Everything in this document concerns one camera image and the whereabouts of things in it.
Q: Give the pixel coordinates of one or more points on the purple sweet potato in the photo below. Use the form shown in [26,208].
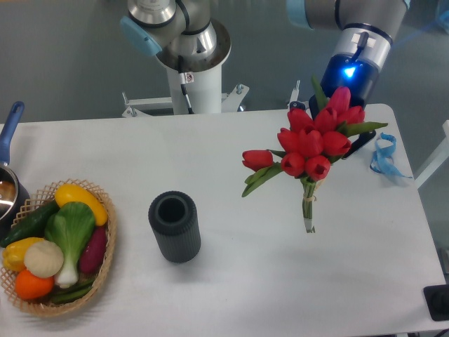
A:
[92,256]

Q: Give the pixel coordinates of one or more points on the green bean pods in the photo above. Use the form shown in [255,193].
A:
[72,293]

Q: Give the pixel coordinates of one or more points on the blue handled saucepan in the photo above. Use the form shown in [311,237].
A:
[13,193]

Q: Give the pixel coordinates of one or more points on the dark green cucumber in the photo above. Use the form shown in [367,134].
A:
[31,225]

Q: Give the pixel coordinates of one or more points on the cream white onion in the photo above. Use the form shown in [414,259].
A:
[44,259]

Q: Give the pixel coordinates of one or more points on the yellow bell pepper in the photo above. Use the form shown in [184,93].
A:
[14,254]

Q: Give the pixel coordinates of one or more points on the black device at edge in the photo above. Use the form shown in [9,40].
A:
[437,301]

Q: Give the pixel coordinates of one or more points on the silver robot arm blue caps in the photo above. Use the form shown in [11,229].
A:
[384,15]

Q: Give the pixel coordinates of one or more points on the dark grey ribbed vase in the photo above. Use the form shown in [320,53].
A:
[173,218]

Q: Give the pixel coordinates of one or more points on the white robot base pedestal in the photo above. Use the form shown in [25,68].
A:
[191,46]

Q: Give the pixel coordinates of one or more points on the white frame at right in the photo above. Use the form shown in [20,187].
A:
[434,160]

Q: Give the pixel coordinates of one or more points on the green bok choy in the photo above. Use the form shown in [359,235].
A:
[70,229]

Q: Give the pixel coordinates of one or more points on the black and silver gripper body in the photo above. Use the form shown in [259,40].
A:
[357,61]

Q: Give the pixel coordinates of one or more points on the woven wicker basket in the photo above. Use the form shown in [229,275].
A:
[43,307]

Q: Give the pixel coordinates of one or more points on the orange fruit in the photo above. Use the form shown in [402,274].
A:
[30,287]

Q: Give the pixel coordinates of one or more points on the red tulip bouquet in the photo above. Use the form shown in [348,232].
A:
[311,145]

